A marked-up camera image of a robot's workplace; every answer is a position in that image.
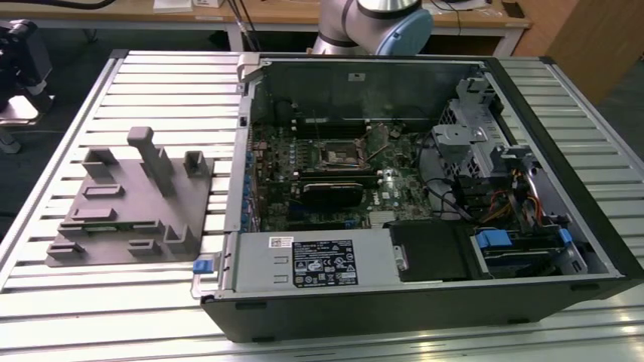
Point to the black RAM slot bank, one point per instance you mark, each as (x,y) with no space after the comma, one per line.
(338,174)
(333,128)

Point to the grey plastic bracket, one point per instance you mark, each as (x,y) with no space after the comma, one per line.
(514,152)

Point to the wooden desk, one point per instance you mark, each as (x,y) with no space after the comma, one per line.
(126,15)

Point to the green RAM stick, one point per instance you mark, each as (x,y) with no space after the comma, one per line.
(123,226)

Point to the small black item on desk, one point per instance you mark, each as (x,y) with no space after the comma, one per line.
(514,9)

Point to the grey power supply unit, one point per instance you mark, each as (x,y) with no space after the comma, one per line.
(262,264)

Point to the silver metal drive cage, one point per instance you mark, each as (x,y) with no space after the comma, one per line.
(469,113)

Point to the small silver heatsink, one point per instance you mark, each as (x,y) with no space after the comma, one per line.
(383,216)

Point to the blue plastic clip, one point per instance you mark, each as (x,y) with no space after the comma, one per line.
(565,235)

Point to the blue case latch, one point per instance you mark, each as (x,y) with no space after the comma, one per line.
(203,264)

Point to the black plastic drive cover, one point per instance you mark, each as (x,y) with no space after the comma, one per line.
(433,249)

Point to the wooden cabinet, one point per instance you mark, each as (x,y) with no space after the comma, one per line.
(594,37)

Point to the black open PC case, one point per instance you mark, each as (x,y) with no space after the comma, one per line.
(353,316)

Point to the black graphics card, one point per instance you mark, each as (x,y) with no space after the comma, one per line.
(333,194)

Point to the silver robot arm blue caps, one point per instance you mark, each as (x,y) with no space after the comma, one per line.
(338,22)

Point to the CPU socket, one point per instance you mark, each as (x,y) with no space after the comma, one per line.
(338,154)

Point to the white box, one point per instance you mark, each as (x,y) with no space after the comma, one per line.
(171,3)
(209,2)

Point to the green motherboard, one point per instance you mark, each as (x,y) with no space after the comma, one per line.
(407,181)

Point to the hard disk in blue carrier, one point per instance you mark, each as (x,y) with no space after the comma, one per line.
(491,239)

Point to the white sticker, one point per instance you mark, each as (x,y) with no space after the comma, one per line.
(355,77)

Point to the grey parts rack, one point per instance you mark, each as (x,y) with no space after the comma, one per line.
(137,188)

